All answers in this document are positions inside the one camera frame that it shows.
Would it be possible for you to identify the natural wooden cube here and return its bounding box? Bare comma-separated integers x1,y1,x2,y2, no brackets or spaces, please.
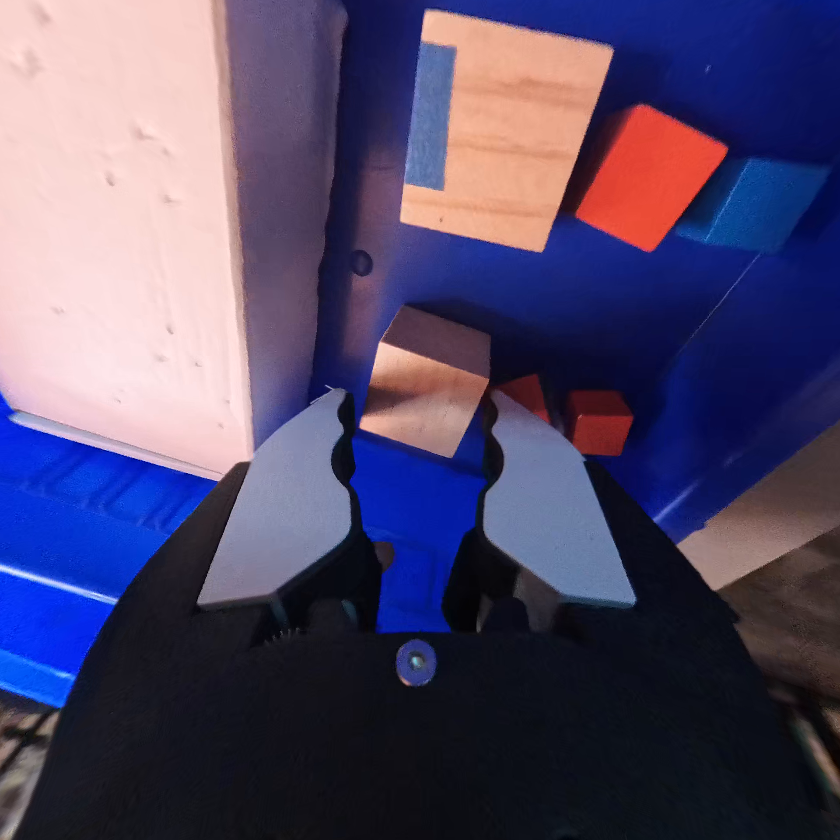
359,305,493,459

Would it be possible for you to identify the blue plastic bin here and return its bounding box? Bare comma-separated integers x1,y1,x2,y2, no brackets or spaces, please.
0,0,840,713

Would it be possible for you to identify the white cardboard box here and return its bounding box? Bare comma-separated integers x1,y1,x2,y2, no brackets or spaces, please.
0,0,349,481

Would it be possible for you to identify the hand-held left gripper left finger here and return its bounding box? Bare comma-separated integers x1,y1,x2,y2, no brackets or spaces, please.
196,388,362,632

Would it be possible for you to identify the large natural wooden block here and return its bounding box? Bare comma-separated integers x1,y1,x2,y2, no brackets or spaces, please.
399,8,616,253

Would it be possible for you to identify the large red wooden block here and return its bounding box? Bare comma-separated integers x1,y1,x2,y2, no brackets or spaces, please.
574,104,729,253

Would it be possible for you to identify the blue wooden block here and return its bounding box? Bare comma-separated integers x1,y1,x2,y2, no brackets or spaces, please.
675,156,833,256

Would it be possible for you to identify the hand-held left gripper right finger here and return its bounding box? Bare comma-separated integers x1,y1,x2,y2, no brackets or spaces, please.
481,389,639,631

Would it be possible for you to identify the small red wooden cube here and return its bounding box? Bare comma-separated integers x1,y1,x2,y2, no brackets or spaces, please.
563,389,635,458
495,374,553,427

